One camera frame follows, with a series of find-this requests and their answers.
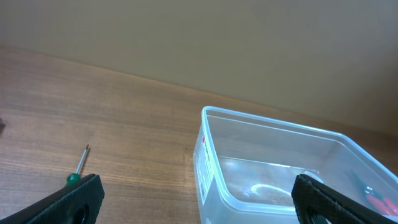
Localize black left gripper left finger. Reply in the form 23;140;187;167
1;174;104;224

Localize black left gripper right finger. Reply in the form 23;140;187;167
291;174;395;224

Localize red handled cutting pliers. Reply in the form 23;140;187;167
350;171;397;217

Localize clear plastic container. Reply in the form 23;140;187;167
193;106;397;223

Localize green handled screwdriver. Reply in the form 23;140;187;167
65;144;90;187

